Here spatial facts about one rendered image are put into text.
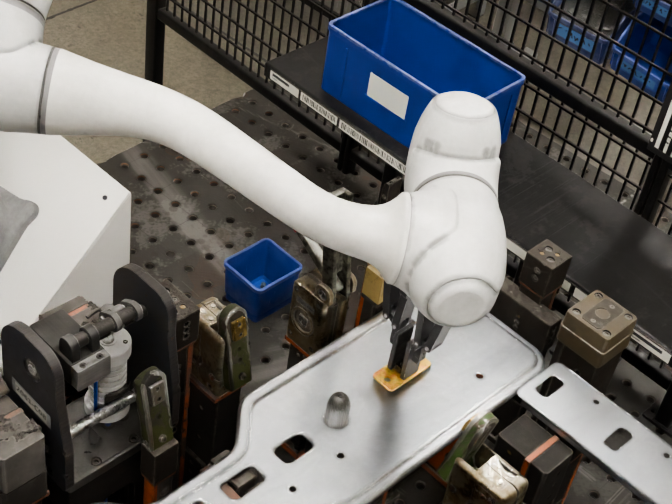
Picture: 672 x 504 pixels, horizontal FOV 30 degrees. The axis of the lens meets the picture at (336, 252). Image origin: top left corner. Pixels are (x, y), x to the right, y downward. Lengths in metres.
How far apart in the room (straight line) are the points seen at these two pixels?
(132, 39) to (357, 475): 2.72
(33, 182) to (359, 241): 0.92
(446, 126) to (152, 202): 1.10
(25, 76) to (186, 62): 2.65
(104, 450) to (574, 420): 0.63
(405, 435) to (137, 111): 0.57
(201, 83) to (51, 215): 1.91
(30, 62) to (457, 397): 0.73
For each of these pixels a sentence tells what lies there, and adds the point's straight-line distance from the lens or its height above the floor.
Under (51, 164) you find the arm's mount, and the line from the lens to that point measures 2.14.
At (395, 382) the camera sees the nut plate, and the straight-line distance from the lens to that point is 1.71.
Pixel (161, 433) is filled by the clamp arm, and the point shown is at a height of 1.01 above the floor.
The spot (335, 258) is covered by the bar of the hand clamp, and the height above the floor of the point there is 1.13.
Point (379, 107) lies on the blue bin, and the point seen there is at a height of 1.07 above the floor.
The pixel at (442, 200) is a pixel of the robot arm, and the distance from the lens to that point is 1.35.
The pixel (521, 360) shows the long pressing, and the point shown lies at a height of 1.00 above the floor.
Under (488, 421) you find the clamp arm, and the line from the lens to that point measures 1.56.
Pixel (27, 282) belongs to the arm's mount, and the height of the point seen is 0.81.
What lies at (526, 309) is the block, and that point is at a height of 1.00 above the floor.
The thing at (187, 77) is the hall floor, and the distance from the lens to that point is 3.99.
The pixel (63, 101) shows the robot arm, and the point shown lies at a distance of 1.43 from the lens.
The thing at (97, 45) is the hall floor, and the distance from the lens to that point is 4.12.
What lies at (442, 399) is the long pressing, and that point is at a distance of 1.73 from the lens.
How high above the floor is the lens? 2.27
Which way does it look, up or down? 42 degrees down
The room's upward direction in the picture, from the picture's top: 10 degrees clockwise
